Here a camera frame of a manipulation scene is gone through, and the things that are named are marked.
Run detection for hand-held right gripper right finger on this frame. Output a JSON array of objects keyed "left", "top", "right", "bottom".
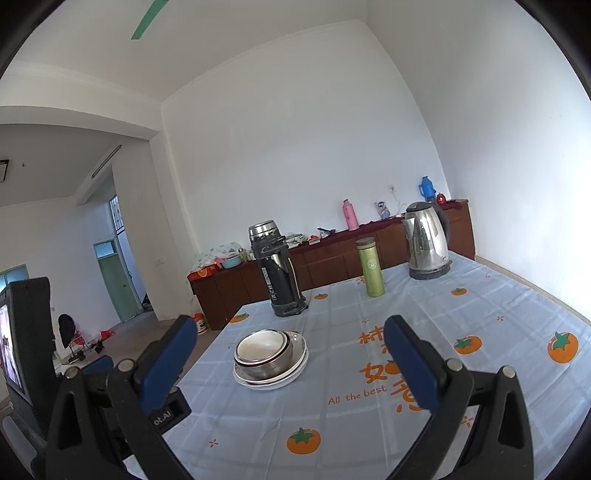
[{"left": 384, "top": 315, "right": 536, "bottom": 480}]

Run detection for large black thermos flask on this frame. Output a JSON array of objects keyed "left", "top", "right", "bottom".
[{"left": 248, "top": 220, "right": 309, "bottom": 318}]

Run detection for white plate purple flowers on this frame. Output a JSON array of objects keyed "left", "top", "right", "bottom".
[{"left": 233, "top": 332, "right": 308, "bottom": 385}]

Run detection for pile of colourful packets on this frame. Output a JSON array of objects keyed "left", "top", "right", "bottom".
[{"left": 284, "top": 227, "right": 338, "bottom": 247}]

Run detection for green ceiling fan blade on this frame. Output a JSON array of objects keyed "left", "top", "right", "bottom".
[{"left": 131, "top": 0, "right": 169, "bottom": 40}]

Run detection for green thermos bottle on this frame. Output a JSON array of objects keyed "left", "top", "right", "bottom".
[{"left": 355, "top": 236, "right": 385, "bottom": 297}]

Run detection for brown wooden sideboard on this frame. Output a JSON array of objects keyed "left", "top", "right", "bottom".
[{"left": 187, "top": 199, "right": 476, "bottom": 330}]

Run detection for steel electric kettle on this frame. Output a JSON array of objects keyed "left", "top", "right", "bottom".
[{"left": 401, "top": 202, "right": 452, "bottom": 280}]

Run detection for mesh food cover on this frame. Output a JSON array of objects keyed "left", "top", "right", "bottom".
[{"left": 194, "top": 242, "right": 243, "bottom": 268}]

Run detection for green door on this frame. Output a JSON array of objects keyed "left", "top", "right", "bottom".
[{"left": 95, "top": 240, "right": 139, "bottom": 321}]

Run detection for window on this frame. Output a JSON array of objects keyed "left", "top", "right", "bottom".
[{"left": 0, "top": 264, "right": 28, "bottom": 291}]

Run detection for light blue printed tablecloth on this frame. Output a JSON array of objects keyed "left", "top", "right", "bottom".
[{"left": 122, "top": 251, "right": 591, "bottom": 480}]

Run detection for stainless steel bowl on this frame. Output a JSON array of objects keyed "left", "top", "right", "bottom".
[{"left": 236, "top": 331, "right": 297, "bottom": 374}]

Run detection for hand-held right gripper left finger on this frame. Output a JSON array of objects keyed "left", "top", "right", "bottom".
[{"left": 45, "top": 315, "right": 199, "bottom": 480}]

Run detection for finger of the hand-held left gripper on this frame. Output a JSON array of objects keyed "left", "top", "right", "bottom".
[{"left": 84, "top": 356, "right": 115, "bottom": 376}]

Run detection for cream enamel bowl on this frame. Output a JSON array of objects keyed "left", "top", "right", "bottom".
[{"left": 235, "top": 329, "right": 289, "bottom": 364}]

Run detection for black chair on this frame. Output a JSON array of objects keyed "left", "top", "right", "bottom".
[{"left": 58, "top": 314, "right": 77, "bottom": 352}]

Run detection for white plate red flowers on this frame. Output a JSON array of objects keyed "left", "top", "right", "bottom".
[{"left": 233, "top": 351, "right": 309, "bottom": 391}]

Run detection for fluorescent tube light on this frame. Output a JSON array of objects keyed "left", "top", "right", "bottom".
[{"left": 92, "top": 145, "right": 122, "bottom": 178}]

